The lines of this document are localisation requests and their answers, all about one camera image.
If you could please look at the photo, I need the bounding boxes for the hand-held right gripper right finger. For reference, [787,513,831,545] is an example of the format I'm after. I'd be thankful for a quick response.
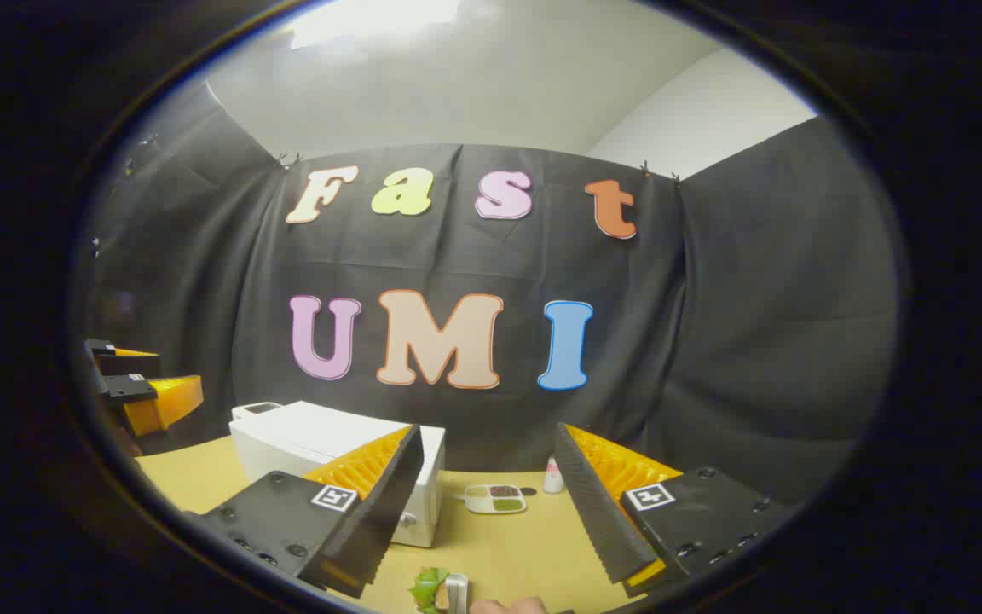
[553,422,790,598]

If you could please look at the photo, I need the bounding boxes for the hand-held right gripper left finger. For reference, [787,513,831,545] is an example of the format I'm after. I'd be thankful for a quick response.
[184,424,425,600]

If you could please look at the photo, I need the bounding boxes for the lettuce sandwich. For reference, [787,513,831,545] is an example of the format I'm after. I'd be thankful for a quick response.
[408,566,451,614]

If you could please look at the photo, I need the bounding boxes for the white microwave oven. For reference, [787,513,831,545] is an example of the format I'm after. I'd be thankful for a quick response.
[229,403,447,548]

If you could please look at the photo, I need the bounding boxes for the white divided seasoning dish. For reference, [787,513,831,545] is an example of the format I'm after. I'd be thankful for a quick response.
[464,484,529,515]

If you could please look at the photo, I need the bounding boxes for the black backdrop cloth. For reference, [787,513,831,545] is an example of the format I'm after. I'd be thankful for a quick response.
[86,81,897,504]

